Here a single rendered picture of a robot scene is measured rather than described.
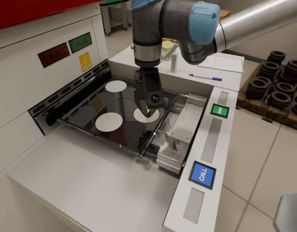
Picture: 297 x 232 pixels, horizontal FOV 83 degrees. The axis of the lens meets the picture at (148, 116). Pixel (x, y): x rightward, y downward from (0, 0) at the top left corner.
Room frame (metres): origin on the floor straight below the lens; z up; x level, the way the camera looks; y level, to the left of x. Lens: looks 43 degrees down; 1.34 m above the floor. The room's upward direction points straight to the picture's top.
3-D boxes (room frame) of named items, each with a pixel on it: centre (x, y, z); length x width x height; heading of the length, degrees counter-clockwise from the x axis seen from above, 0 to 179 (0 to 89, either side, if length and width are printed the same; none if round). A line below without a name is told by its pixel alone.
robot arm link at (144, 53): (0.44, 0.01, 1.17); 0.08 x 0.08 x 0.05
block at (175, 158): (0.30, -0.07, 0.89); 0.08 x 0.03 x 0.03; 64
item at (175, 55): (0.71, -0.10, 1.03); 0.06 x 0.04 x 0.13; 64
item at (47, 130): (0.62, 0.30, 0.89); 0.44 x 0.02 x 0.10; 154
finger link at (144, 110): (0.44, 0.02, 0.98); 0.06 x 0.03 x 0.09; 9
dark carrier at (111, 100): (0.54, 0.11, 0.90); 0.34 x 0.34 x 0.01; 64
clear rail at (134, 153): (0.38, 0.18, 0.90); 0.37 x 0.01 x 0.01; 64
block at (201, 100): (0.59, -0.21, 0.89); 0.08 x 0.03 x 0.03; 64
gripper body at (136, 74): (0.45, 0.00, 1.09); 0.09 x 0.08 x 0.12; 9
